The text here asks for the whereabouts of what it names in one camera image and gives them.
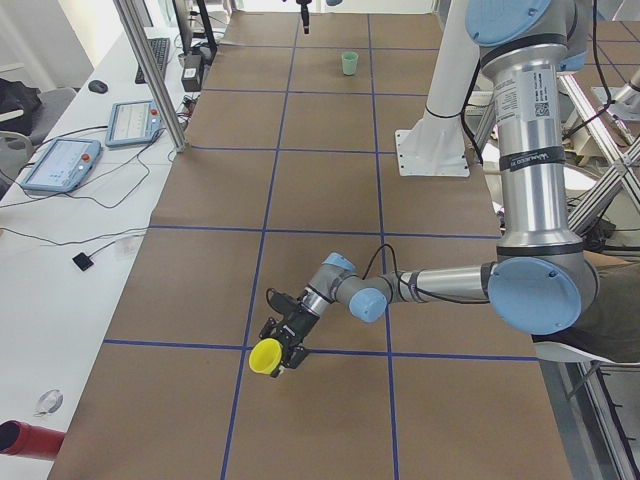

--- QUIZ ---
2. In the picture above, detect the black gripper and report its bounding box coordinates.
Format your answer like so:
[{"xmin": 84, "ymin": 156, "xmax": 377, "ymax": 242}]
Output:
[{"xmin": 259, "ymin": 309, "xmax": 319, "ymax": 378}]

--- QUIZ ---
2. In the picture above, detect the yellow plastic cup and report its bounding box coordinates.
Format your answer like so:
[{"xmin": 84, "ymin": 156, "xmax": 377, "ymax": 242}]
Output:
[{"xmin": 249, "ymin": 338, "xmax": 283, "ymax": 375}]

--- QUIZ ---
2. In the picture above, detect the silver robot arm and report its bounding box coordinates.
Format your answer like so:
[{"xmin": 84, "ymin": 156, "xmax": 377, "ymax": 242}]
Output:
[
  {"xmin": 295, "ymin": 0, "xmax": 343, "ymax": 35},
  {"xmin": 249, "ymin": 1, "xmax": 599, "ymax": 377}
]

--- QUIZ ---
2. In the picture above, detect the green plastic cup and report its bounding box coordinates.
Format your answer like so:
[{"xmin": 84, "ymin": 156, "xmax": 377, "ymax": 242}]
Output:
[{"xmin": 341, "ymin": 51, "xmax": 359, "ymax": 76}]

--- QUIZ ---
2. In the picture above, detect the black power adapter box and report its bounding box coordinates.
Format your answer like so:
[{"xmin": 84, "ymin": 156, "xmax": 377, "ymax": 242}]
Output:
[{"xmin": 181, "ymin": 54, "xmax": 203, "ymax": 92}]

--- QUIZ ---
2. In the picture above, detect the black keyboard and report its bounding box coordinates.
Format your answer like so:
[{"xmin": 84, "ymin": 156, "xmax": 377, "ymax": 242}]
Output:
[{"xmin": 134, "ymin": 37, "xmax": 171, "ymax": 84}]

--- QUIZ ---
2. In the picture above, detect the brown paper table mat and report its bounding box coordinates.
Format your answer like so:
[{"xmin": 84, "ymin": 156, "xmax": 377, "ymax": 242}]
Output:
[{"xmin": 48, "ymin": 11, "xmax": 640, "ymax": 480}]

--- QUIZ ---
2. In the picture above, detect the far blue teach pendant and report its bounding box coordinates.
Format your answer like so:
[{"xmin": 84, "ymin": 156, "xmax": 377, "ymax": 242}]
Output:
[{"xmin": 105, "ymin": 100, "xmax": 162, "ymax": 148}]

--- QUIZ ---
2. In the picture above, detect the blue teach pendant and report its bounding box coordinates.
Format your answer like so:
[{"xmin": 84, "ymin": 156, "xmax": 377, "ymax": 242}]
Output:
[
  {"xmin": 21, "ymin": 138, "xmax": 103, "ymax": 193},
  {"xmin": 105, "ymin": 100, "xmax": 162, "ymax": 148}
]

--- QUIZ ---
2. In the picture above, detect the small black square device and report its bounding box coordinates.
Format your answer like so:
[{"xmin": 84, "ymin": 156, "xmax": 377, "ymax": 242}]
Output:
[{"xmin": 72, "ymin": 252, "xmax": 94, "ymax": 271}]

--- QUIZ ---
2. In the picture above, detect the black computer mouse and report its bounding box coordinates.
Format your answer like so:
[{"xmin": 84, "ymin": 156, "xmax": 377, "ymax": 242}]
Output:
[{"xmin": 87, "ymin": 80, "xmax": 109, "ymax": 94}]

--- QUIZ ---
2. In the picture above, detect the white round desk grommet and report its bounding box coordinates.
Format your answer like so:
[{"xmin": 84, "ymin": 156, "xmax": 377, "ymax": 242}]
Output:
[{"xmin": 34, "ymin": 389, "xmax": 64, "ymax": 416}]

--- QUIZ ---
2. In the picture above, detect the white chair seat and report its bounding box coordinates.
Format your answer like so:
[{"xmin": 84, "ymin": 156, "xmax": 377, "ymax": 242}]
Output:
[{"xmin": 534, "ymin": 341, "xmax": 639, "ymax": 366}]

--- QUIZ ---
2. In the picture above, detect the near blue teach pendant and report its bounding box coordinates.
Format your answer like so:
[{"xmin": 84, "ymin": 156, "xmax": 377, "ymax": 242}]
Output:
[{"xmin": 21, "ymin": 138, "xmax": 103, "ymax": 193}]

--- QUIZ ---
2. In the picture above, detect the red cylinder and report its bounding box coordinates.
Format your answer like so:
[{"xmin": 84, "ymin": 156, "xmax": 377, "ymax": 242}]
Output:
[{"xmin": 1, "ymin": 420, "xmax": 65, "ymax": 461}]

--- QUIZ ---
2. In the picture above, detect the person in green shirt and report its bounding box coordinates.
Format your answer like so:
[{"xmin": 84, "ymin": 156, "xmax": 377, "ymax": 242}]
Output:
[{"xmin": 533, "ymin": 252, "xmax": 639, "ymax": 362}]

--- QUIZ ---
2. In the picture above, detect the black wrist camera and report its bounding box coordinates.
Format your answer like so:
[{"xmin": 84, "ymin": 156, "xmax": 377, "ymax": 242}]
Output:
[{"xmin": 265, "ymin": 288, "xmax": 298, "ymax": 316}]

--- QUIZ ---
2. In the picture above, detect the aluminium frame post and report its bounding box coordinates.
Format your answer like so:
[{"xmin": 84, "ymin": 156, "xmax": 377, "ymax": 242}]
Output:
[{"xmin": 113, "ymin": 0, "xmax": 187, "ymax": 153}]

